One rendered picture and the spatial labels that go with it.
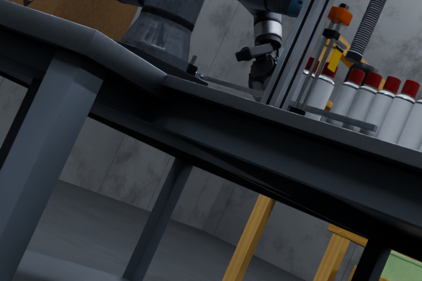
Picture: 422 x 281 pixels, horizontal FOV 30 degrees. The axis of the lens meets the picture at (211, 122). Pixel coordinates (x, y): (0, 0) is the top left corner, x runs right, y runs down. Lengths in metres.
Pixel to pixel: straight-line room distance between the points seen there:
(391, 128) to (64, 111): 0.82
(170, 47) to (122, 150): 9.71
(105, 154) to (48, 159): 9.88
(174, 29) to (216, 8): 10.44
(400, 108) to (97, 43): 0.82
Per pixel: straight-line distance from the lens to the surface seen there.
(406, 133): 1.73
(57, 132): 1.17
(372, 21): 1.79
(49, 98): 1.18
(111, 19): 2.19
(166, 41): 1.60
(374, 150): 1.00
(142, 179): 11.83
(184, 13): 1.62
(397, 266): 4.89
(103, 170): 11.15
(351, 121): 1.79
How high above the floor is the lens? 0.69
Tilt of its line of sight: 4 degrees up
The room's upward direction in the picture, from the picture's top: 24 degrees clockwise
